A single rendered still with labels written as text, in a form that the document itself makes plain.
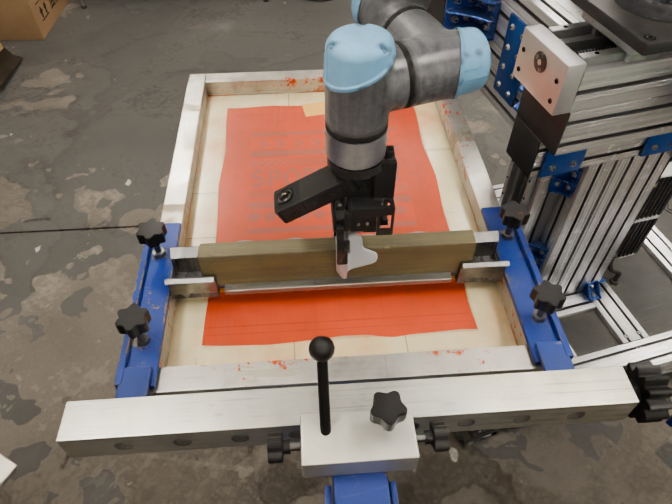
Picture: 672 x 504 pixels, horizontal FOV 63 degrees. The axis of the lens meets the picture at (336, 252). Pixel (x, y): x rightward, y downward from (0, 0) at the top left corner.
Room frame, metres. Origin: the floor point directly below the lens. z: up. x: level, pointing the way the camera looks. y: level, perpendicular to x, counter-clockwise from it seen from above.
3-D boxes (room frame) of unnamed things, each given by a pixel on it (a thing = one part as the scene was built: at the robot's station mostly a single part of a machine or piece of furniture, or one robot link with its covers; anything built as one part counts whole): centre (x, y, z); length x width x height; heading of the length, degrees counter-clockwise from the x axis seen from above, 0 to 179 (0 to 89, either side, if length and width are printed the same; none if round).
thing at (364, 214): (0.55, -0.03, 1.16); 0.09 x 0.08 x 0.12; 94
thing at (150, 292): (0.50, 0.27, 0.98); 0.30 x 0.05 x 0.07; 4
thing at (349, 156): (0.55, -0.02, 1.24); 0.08 x 0.08 x 0.05
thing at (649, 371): (0.33, -0.37, 1.02); 0.07 x 0.06 x 0.07; 4
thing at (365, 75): (0.55, -0.03, 1.32); 0.09 x 0.08 x 0.11; 111
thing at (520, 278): (0.53, -0.28, 0.98); 0.30 x 0.05 x 0.07; 4
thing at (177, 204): (0.75, 0.01, 0.97); 0.79 x 0.58 x 0.04; 4
